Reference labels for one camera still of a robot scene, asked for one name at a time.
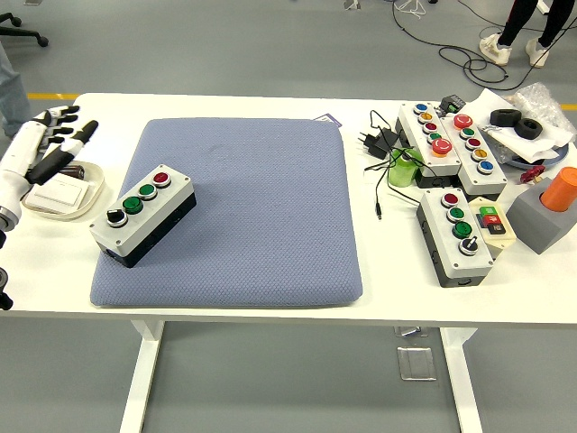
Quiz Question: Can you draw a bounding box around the black power adapter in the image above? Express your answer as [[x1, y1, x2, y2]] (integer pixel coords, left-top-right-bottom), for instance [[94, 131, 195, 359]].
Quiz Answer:
[[358, 127, 400, 160]]

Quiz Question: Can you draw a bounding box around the orange cylinder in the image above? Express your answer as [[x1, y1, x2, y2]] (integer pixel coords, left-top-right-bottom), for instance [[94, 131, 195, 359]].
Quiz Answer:
[[540, 166, 577, 213]]

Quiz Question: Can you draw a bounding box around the white table leg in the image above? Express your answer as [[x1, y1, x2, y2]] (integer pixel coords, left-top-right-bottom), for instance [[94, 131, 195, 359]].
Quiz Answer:
[[119, 320, 166, 433], [439, 327, 484, 433]]

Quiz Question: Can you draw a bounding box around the white paper sheet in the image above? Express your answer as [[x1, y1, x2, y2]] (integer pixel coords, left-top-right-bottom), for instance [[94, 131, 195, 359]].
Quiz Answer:
[[459, 88, 576, 164]]

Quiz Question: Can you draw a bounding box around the four-button box grey base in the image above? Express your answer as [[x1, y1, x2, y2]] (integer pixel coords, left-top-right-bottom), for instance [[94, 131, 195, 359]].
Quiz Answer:
[[415, 187, 495, 289]]

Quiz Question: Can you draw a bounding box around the four-button box black base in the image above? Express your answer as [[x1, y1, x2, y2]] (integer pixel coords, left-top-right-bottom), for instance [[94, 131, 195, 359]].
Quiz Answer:
[[88, 162, 197, 269]]

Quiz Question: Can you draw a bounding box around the cream shallow tray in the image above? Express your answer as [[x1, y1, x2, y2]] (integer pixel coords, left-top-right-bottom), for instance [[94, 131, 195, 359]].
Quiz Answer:
[[21, 160, 105, 222]]

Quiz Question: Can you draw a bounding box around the white floor cable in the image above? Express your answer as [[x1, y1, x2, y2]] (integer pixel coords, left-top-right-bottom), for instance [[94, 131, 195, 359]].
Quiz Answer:
[[394, 0, 427, 22]]

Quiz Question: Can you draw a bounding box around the black office chair base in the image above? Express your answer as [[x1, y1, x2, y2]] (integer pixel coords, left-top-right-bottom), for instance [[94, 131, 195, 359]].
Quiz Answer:
[[0, 12, 50, 49]]

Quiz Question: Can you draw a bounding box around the black and green terminal block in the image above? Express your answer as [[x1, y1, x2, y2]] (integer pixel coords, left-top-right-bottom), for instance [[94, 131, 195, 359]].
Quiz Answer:
[[439, 94, 468, 114]]

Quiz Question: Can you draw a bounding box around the black floor cable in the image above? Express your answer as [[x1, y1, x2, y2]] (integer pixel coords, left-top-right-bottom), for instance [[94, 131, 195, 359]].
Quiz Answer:
[[389, 0, 577, 91]]

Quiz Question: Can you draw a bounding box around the cream three-key switch box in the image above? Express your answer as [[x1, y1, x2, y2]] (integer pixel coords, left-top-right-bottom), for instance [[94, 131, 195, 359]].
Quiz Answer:
[[467, 196, 517, 249]]

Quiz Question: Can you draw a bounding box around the red knob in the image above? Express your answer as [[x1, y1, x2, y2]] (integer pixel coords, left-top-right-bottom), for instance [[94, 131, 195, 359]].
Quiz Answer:
[[518, 165, 546, 184]]

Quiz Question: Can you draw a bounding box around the grey block holder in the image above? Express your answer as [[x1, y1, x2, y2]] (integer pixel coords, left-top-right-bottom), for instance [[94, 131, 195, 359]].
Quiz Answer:
[[505, 175, 577, 254]]

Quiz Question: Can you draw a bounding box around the black foam ring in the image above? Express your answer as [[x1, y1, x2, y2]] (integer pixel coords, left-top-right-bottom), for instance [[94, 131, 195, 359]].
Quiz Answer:
[[515, 117, 545, 139], [490, 107, 520, 127]]

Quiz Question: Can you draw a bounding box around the metal floor socket plate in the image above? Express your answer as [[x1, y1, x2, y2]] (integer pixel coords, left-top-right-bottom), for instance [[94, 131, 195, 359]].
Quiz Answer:
[[396, 345, 438, 382]]

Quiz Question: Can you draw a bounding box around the five-button box red mushroom button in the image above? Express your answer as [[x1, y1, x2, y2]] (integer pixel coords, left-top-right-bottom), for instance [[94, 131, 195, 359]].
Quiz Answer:
[[395, 101, 462, 175], [439, 113, 508, 198]]

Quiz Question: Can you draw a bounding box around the clear bubble wrap bag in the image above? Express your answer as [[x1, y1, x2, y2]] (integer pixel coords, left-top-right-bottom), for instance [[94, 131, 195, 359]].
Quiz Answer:
[[507, 81, 577, 143]]

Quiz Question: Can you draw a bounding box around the blue-grey padded mat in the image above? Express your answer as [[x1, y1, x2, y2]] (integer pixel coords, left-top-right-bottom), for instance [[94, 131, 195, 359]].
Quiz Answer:
[[89, 117, 364, 309]]

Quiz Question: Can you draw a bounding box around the white wall switch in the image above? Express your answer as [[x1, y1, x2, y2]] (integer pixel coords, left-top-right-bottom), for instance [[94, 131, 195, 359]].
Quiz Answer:
[[26, 175, 95, 211]]

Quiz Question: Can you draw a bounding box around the green plastic bottle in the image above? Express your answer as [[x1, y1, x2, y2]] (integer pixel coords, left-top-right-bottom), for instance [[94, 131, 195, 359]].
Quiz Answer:
[[387, 147, 425, 187]]

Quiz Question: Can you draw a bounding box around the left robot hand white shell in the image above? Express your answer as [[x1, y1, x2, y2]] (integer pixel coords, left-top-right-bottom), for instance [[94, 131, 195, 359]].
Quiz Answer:
[[0, 105, 99, 222]]

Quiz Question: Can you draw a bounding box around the person with white shoes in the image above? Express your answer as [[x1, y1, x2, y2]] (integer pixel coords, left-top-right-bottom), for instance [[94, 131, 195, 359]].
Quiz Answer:
[[478, 0, 577, 69]]

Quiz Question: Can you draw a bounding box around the black adapter cord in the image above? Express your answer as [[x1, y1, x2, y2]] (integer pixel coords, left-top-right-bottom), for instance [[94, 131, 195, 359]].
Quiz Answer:
[[363, 109, 429, 222]]

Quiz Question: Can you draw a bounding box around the blue-rimmed round plate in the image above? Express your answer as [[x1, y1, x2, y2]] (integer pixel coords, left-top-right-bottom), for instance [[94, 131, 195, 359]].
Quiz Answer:
[[493, 139, 573, 170]]

